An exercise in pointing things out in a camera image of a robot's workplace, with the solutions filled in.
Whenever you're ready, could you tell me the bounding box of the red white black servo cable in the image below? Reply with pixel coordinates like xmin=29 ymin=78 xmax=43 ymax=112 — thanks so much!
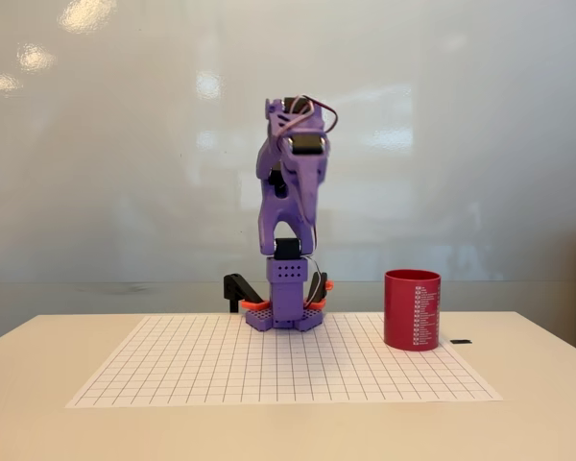
xmin=273 ymin=93 xmax=341 ymax=140

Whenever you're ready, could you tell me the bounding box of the black clamp orange knob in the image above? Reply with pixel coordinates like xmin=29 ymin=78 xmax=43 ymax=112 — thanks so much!
xmin=307 ymin=271 xmax=336 ymax=309

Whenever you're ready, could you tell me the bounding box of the black clamp orange pad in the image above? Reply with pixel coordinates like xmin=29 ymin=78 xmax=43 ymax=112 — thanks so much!
xmin=222 ymin=272 xmax=271 ymax=314

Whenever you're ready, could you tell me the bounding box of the white grid paper sheet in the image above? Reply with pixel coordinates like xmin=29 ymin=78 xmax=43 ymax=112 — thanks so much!
xmin=65 ymin=313 xmax=506 ymax=410

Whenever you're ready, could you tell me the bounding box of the red cup white print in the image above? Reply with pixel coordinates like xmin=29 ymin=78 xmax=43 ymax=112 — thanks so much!
xmin=382 ymin=269 xmax=443 ymax=353

